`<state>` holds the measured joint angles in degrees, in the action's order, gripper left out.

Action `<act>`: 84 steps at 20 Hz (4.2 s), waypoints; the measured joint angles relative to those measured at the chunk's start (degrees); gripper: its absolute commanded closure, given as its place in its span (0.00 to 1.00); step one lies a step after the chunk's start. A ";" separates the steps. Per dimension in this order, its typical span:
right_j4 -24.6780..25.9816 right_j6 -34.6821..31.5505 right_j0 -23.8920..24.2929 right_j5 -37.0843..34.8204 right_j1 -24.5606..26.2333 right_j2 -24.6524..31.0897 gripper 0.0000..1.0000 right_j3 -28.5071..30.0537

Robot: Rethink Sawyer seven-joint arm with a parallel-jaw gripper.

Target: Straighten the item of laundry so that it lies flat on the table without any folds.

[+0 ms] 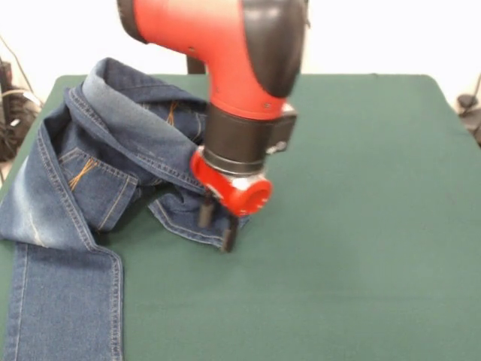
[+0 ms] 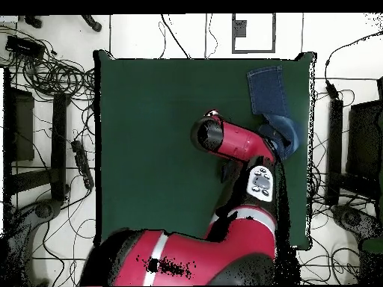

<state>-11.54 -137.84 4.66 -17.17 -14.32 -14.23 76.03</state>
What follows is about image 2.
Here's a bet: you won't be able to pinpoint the black cable tangle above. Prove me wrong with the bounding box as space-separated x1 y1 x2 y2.
0 25 96 101

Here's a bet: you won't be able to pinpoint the grey square frame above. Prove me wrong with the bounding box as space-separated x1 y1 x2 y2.
231 13 277 55

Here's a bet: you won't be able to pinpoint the dark green table cloth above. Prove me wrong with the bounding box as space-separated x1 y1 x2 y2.
93 50 317 250

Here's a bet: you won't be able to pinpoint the black power adapter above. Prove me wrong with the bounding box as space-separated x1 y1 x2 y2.
325 79 341 100

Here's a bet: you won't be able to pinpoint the black power strip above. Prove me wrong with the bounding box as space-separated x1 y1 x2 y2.
70 139 94 190

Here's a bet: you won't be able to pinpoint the black stand foot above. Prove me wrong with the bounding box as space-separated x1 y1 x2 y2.
23 14 43 29
81 14 102 32

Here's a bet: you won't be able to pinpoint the black cabinet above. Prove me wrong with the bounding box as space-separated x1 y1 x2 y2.
346 76 383 198

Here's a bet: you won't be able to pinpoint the blue denim jeans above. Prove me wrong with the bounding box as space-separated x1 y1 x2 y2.
220 64 302 184

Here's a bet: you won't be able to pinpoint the black upright bar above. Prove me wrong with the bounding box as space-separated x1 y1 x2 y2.
325 99 344 207

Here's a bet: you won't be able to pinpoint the black frame stand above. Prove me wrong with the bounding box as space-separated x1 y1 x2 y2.
2 68 71 207

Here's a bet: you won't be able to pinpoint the black electronics box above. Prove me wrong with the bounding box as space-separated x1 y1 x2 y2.
4 35 46 59

